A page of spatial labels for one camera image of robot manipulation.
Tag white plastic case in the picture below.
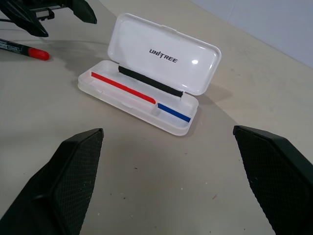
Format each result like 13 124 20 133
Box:
77 12 222 137

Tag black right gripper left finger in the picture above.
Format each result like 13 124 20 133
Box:
0 127 105 235

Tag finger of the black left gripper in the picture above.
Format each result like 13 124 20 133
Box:
69 0 97 24
0 0 49 38

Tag black marker with red cap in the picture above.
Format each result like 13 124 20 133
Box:
0 37 50 61

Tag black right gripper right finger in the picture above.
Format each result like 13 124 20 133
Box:
232 125 313 235

